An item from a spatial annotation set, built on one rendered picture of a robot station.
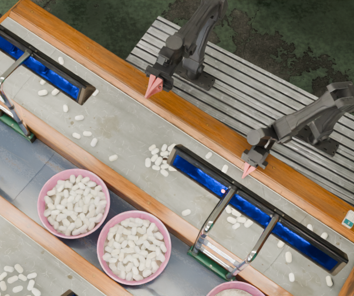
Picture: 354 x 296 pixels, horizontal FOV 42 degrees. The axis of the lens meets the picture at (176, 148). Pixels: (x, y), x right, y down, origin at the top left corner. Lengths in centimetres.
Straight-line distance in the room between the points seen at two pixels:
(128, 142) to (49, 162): 33
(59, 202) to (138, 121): 45
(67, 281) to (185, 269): 43
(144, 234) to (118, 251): 11
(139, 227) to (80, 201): 24
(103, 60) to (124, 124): 30
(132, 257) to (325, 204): 75
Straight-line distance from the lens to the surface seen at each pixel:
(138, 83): 196
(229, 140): 186
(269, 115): 206
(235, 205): 146
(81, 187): 181
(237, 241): 177
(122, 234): 177
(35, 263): 178
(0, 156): 200
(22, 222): 180
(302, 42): 316
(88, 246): 182
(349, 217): 187
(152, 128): 189
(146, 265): 173
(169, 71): 158
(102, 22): 310
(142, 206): 175
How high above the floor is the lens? 245
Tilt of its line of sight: 67 degrees down
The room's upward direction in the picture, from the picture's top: 7 degrees clockwise
